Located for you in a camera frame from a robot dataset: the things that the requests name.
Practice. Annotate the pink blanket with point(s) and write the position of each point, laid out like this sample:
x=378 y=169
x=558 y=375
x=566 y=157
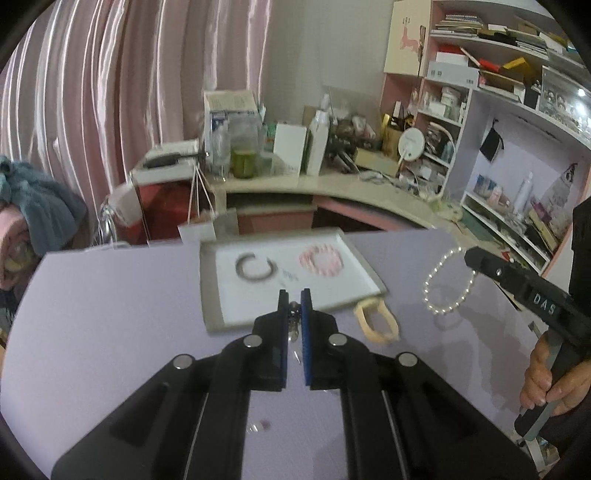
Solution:
x=11 y=240

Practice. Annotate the pink curtain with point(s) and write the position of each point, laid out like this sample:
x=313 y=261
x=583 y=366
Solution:
x=115 y=92

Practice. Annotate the stack of books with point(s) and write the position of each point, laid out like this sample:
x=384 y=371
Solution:
x=457 y=25

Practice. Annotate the white paper bag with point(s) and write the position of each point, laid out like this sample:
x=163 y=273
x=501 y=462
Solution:
x=196 y=233

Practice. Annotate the person's dark clothing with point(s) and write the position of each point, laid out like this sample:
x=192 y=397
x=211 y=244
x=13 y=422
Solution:
x=582 y=249

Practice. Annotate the black slim tool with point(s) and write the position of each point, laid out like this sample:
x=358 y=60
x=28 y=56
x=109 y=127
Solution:
x=161 y=160

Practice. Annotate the grey cardboard tray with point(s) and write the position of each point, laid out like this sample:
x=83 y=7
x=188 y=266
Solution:
x=258 y=300

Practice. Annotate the small pink stud earring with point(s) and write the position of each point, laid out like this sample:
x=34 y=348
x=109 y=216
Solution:
x=264 y=423

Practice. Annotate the yellow box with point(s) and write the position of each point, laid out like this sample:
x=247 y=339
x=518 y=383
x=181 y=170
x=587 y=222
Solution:
x=513 y=63

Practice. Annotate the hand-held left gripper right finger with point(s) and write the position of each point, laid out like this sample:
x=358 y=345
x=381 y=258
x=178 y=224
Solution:
x=305 y=341

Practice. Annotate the beige flat box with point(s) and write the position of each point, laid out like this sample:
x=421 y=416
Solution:
x=376 y=161

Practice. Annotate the black desk organizer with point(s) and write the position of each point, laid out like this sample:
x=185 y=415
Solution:
x=348 y=143

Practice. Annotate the white flat box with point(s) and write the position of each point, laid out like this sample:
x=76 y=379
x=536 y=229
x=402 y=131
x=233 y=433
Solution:
x=452 y=74

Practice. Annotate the framed photo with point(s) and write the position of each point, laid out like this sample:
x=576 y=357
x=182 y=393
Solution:
x=561 y=99

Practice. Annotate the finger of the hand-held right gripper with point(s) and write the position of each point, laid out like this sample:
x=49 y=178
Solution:
x=496 y=272

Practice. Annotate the white desk lamp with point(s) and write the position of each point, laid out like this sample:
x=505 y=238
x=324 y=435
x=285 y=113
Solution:
x=454 y=147

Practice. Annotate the red cabinet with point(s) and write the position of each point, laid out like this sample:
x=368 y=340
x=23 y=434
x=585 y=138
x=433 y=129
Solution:
x=166 y=207

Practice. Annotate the white side table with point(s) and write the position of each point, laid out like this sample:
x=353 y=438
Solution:
x=184 y=150

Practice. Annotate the green jar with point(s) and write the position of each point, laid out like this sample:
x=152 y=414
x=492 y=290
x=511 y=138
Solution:
x=243 y=165

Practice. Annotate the gold box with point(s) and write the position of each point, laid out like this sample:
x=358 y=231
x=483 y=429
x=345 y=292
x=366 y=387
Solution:
x=391 y=138

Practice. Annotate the clear plastic bottle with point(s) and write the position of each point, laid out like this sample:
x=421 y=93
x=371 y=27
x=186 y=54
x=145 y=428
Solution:
x=220 y=157

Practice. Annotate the red flat box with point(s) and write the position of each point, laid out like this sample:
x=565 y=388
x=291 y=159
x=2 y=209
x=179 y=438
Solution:
x=455 y=49

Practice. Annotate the chrome metal frame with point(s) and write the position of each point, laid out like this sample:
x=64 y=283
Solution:
x=108 y=226

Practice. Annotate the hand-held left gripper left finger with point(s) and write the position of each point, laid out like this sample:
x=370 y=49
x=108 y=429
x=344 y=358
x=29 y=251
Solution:
x=282 y=341

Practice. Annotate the white printed cup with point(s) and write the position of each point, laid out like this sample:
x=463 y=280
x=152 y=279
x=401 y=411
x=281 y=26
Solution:
x=127 y=203

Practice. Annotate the person's right hand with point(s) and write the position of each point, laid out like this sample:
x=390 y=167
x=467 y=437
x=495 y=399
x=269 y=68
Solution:
x=535 y=378

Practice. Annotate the blue white carton box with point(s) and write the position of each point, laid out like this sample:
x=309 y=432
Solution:
x=226 y=104

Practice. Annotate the cream curved desk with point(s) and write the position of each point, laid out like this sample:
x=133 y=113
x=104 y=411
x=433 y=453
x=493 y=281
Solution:
x=332 y=187

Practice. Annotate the cream panel with animal print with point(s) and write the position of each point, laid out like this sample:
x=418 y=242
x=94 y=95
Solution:
x=406 y=41

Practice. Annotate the clear plastic container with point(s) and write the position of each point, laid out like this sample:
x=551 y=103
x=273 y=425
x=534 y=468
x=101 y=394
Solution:
x=247 y=131

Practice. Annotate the white spray bottle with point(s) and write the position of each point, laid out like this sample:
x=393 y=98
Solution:
x=522 y=196

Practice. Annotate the pink white shelf unit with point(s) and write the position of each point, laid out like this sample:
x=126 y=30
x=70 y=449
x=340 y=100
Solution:
x=531 y=152

